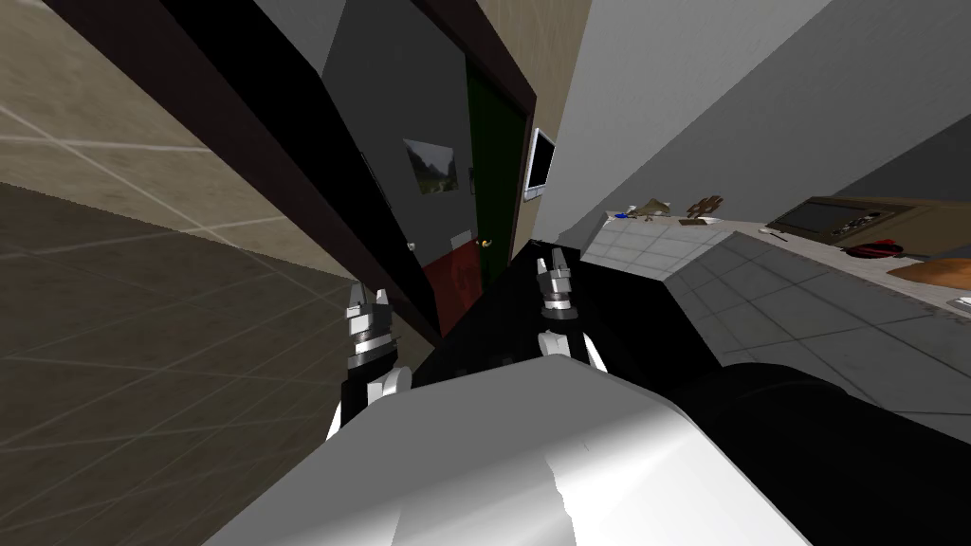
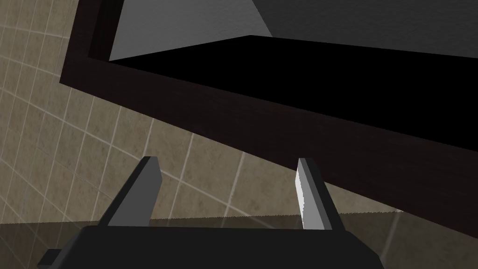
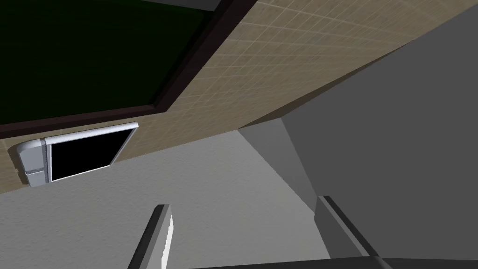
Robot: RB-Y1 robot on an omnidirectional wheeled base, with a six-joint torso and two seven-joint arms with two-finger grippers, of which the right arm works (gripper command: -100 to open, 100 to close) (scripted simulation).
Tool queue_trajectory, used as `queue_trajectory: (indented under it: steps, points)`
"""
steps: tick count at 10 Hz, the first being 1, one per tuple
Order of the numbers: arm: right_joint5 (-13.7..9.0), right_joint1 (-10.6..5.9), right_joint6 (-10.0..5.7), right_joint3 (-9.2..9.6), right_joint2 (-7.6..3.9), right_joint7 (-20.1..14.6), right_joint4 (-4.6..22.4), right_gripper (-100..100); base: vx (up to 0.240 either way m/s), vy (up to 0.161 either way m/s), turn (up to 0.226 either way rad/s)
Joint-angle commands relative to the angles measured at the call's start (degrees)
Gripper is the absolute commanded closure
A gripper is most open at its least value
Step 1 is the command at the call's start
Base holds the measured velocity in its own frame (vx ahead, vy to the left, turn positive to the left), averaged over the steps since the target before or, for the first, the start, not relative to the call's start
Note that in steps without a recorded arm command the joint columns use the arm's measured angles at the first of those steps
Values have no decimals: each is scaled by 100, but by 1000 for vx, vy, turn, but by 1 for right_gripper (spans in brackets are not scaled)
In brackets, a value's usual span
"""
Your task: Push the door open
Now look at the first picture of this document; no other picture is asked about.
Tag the black door leaf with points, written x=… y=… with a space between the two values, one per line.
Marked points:
x=303 y=136

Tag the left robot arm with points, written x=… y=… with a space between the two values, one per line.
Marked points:
x=377 y=383

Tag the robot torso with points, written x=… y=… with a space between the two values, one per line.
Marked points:
x=493 y=455

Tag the landscape picture on wall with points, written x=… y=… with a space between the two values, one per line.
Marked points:
x=432 y=167

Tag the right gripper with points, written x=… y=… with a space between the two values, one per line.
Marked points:
x=556 y=288

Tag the red cabinet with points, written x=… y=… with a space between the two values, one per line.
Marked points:
x=454 y=288

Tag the dark green door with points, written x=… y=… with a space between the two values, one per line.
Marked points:
x=497 y=174

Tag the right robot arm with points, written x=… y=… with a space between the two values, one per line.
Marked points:
x=796 y=455

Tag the brown microwave oven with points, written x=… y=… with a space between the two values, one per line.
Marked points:
x=857 y=218

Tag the white framed window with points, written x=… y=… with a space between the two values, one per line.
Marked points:
x=540 y=163

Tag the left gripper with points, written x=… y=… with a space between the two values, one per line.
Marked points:
x=371 y=324

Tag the grey tiled kitchen counter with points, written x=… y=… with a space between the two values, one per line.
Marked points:
x=796 y=318

